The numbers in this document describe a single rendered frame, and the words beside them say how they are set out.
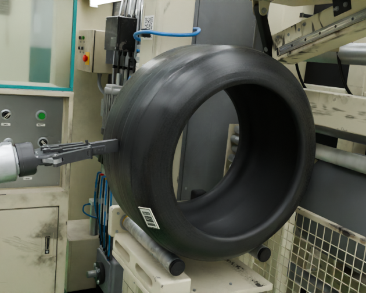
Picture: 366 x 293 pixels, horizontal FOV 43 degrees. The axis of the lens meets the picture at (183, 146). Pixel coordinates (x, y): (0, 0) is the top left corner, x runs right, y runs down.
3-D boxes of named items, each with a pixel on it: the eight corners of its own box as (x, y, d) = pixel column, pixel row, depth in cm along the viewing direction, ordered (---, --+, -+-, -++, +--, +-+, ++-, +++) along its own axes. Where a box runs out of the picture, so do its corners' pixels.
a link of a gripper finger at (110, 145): (89, 143, 109) (90, 143, 108) (117, 139, 112) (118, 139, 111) (90, 155, 110) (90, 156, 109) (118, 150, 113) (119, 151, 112)
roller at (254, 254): (203, 206, 159) (211, 211, 162) (195, 217, 159) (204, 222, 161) (265, 245, 129) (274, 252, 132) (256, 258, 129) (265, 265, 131)
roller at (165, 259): (126, 211, 146) (137, 217, 148) (118, 224, 146) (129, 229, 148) (176, 257, 116) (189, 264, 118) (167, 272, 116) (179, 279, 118)
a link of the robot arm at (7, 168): (-18, 140, 102) (11, 136, 105) (-12, 179, 104) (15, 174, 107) (-14, 149, 94) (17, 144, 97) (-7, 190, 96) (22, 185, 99)
